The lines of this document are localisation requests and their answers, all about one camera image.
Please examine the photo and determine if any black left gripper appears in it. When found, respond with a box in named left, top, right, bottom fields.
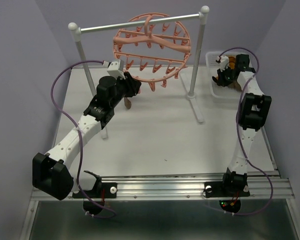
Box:
left=110, top=72, right=141, bottom=108

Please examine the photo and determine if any mustard yellow sock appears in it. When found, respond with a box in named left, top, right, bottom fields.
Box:
left=228, top=56, right=236, bottom=70

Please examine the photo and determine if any brown striped sock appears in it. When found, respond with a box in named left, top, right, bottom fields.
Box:
left=124, top=97, right=132, bottom=110

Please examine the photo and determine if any pink round clip hanger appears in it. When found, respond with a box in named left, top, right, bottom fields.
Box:
left=113, top=12, right=192, bottom=91

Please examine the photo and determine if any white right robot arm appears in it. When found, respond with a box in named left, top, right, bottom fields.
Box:
left=203, top=54, right=272, bottom=198

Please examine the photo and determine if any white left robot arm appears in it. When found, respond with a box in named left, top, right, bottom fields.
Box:
left=32, top=72, right=142, bottom=200

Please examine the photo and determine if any brown sock in basket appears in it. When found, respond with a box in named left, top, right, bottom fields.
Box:
left=227, top=81, right=242, bottom=92

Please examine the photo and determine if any white plastic basket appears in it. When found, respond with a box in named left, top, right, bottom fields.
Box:
left=205, top=51, right=254, bottom=103

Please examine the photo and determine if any white clothes rack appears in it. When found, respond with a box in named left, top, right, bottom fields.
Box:
left=67, top=5, right=211, bottom=140

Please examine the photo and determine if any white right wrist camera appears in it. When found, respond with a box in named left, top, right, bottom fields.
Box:
left=215, top=55, right=230, bottom=71

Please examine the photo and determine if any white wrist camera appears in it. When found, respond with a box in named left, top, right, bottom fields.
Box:
left=102, top=59, right=126, bottom=80
left=215, top=55, right=230, bottom=71

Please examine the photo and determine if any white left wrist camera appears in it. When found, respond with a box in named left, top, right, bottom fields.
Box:
left=102, top=59, right=126, bottom=80

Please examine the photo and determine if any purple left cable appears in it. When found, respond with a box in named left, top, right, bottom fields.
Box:
left=51, top=59, right=117, bottom=220

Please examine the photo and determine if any aluminium mounting rail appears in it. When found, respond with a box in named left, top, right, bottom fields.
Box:
left=64, top=172, right=296, bottom=200

